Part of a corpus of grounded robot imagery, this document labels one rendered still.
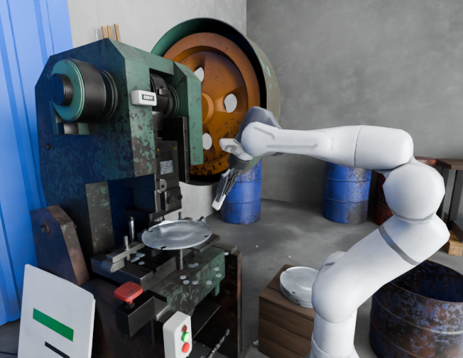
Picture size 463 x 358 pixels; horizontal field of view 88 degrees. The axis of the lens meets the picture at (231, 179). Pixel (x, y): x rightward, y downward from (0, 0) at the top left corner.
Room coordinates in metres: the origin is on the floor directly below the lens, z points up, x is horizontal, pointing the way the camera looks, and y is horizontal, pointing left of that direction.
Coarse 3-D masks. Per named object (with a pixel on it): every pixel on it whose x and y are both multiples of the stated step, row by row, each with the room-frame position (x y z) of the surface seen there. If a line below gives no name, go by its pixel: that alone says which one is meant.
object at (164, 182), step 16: (160, 144) 0.96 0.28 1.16; (176, 144) 1.03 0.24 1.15; (160, 160) 0.95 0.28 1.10; (176, 160) 1.03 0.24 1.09; (160, 176) 0.95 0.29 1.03; (176, 176) 1.03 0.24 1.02; (144, 192) 0.94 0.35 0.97; (160, 192) 0.93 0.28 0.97; (176, 192) 0.98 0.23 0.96; (144, 208) 0.94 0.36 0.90; (160, 208) 0.93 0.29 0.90
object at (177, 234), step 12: (156, 228) 1.01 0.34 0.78; (168, 228) 1.01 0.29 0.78; (180, 228) 1.00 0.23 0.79; (192, 228) 1.01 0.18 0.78; (204, 228) 1.01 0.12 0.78; (144, 240) 0.89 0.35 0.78; (156, 240) 0.89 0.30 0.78; (168, 240) 0.89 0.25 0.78; (180, 240) 0.89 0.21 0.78; (192, 240) 0.89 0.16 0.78; (204, 240) 0.88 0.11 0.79
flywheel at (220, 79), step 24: (192, 48) 1.32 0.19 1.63; (216, 48) 1.25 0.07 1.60; (240, 48) 1.18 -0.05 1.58; (216, 72) 1.29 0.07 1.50; (240, 72) 1.21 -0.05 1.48; (216, 96) 1.29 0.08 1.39; (240, 96) 1.22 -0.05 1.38; (264, 96) 1.18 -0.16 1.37; (216, 120) 1.29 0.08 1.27; (240, 120) 1.22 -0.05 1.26; (216, 144) 1.29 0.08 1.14; (192, 168) 1.33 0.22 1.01; (216, 168) 1.25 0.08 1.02
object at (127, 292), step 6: (132, 282) 0.65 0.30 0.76; (120, 288) 0.62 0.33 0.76; (126, 288) 0.62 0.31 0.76; (132, 288) 0.62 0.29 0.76; (138, 288) 0.62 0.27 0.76; (114, 294) 0.60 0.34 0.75; (120, 294) 0.60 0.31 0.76; (126, 294) 0.59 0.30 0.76; (132, 294) 0.60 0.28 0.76; (138, 294) 0.61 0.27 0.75; (126, 300) 0.58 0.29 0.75; (132, 300) 0.62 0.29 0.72
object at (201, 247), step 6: (210, 240) 0.89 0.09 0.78; (216, 240) 0.90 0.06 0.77; (192, 246) 0.84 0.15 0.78; (198, 246) 0.84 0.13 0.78; (204, 246) 0.84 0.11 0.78; (168, 252) 0.92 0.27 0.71; (174, 252) 0.90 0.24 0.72; (180, 252) 0.89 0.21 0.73; (186, 252) 0.92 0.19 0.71; (192, 252) 0.96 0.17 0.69; (180, 258) 0.89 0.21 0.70; (186, 258) 0.92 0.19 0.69; (192, 258) 0.95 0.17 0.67; (180, 264) 0.89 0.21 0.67; (186, 264) 0.92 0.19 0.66
